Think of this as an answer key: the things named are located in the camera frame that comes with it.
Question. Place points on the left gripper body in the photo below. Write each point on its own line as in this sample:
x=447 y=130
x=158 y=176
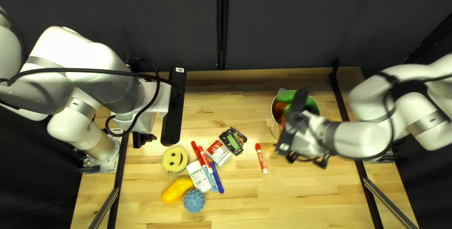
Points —
x=150 y=101

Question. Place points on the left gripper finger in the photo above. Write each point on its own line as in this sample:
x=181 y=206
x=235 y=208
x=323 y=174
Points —
x=137 y=140

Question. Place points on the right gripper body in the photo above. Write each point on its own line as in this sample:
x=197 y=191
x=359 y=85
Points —
x=314 y=139

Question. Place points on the yellow smiling sponge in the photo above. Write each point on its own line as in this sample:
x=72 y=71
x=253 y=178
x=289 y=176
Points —
x=174 y=160

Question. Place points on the orange round toy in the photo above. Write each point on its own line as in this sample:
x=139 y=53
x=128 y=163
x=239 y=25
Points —
x=279 y=110

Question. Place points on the green trash piece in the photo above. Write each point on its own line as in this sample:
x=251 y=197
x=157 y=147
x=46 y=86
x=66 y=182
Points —
x=286 y=97

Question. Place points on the yellow oblong toy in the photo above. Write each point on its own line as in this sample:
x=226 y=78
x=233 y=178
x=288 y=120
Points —
x=176 y=190

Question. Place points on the blue spiky ball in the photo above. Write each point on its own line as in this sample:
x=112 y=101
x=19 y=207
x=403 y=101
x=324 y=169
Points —
x=194 y=200

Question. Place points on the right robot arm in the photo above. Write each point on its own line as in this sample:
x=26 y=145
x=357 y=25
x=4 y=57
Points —
x=370 y=133

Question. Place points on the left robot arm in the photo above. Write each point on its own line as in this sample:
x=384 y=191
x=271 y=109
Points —
x=70 y=52

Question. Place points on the clear trash bin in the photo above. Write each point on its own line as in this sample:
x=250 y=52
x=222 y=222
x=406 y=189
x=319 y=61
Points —
x=274 y=126

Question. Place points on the red marker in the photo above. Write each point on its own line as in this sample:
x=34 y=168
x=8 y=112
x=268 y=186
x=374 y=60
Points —
x=260 y=158
x=196 y=151
x=204 y=156

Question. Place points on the white labelled bottle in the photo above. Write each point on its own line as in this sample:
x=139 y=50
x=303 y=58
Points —
x=198 y=176

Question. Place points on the black snack wrapper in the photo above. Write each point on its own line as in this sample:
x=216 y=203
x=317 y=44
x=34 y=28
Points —
x=233 y=140

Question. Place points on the light blue marker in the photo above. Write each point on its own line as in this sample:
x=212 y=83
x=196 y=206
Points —
x=211 y=183

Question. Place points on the black frame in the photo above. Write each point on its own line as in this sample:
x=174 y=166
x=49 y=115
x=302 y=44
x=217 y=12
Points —
x=223 y=27

